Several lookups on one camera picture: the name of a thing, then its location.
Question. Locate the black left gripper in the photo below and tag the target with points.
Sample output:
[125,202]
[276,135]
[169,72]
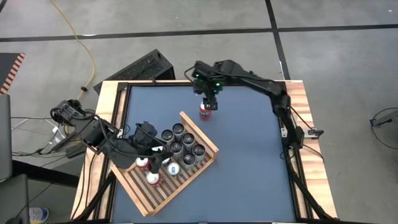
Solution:
[146,135]

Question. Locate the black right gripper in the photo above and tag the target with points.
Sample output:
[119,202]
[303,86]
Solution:
[205,79]

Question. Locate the blue silver Red Bull can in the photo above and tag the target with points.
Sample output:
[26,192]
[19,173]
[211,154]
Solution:
[173,169]
[157,148]
[166,160]

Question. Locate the red Fanta can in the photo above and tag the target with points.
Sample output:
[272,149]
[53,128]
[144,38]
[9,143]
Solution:
[204,115]
[142,162]
[153,179]

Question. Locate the white Celsius Tropical Vibe can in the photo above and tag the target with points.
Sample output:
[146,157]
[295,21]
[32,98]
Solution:
[176,147]
[187,158]
[167,136]

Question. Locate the white Celsius Arctic Vibe can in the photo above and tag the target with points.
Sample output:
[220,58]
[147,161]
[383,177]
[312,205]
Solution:
[178,128]
[199,151]

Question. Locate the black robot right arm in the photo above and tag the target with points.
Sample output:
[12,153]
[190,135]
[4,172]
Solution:
[264,85]

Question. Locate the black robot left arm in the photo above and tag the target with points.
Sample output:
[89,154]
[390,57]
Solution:
[93,133]

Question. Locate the wooden slatted shelf rack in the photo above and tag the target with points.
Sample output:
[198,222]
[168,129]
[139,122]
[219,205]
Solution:
[199,132]

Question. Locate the small black table clamp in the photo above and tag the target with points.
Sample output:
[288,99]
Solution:
[154,81]

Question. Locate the black power strip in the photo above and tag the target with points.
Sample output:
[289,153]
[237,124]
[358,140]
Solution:
[62,143]

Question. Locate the white blue plastic container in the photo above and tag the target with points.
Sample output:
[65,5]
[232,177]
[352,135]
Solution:
[38,214]

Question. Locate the black mat with orange stripes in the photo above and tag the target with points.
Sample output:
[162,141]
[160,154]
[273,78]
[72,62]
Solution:
[7,67]

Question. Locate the grey floor box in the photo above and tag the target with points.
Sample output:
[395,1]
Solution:
[390,119]

